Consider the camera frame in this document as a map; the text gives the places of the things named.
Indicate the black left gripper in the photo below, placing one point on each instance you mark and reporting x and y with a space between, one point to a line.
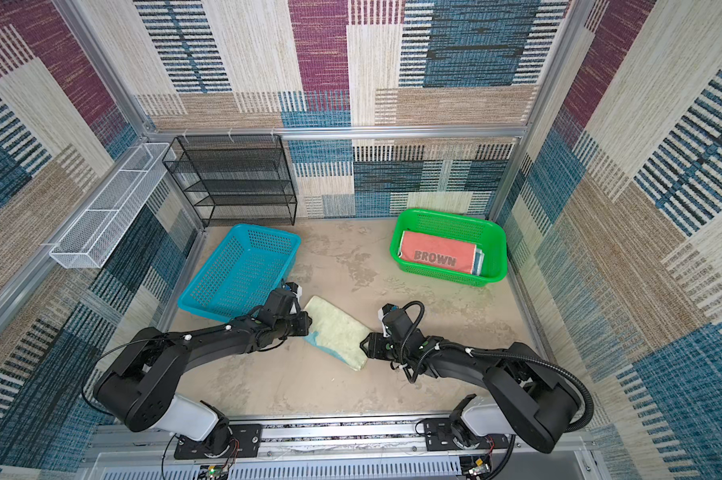
304 324

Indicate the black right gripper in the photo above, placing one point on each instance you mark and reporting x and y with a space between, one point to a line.
375 346

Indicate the pale yellow teal towel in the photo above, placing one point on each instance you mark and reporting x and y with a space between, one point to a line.
336 333

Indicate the teal plastic basket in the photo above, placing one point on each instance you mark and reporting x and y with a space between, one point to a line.
247 265

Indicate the red pink towel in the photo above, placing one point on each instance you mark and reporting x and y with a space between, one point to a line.
439 252

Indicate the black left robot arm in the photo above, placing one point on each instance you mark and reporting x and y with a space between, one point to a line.
140 386

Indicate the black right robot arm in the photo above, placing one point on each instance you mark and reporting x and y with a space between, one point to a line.
530 397

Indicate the green plastic basket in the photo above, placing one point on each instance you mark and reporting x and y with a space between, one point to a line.
488 236

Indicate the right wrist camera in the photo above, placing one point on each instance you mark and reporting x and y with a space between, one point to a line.
383 313

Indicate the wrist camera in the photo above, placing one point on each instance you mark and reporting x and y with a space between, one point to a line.
294 294
383 313

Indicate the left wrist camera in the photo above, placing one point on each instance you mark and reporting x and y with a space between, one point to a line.
294 294

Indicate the aluminium front rail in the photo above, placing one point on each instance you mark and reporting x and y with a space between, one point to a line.
386 446

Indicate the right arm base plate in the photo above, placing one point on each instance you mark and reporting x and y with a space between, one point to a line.
443 434

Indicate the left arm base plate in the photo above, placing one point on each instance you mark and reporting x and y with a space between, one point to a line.
226 442

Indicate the black wire shelf rack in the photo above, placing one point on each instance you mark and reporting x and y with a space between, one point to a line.
231 179

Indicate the white wire mesh tray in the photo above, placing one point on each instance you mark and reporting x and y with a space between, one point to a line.
92 238

